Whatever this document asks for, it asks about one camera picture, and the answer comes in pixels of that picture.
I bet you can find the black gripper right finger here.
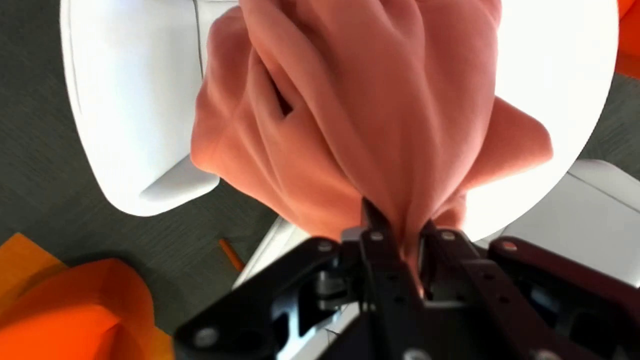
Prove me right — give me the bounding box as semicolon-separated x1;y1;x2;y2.
419;224;596;360

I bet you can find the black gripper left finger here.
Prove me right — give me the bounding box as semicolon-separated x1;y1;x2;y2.
360;201;427;360

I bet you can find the orange sweater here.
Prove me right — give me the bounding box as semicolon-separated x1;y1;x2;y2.
189;0;553;243

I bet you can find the gray armchair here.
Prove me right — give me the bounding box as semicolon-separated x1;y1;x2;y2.
60;0;638;259

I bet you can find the orange chair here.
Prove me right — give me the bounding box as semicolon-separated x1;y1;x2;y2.
0;232;175;360

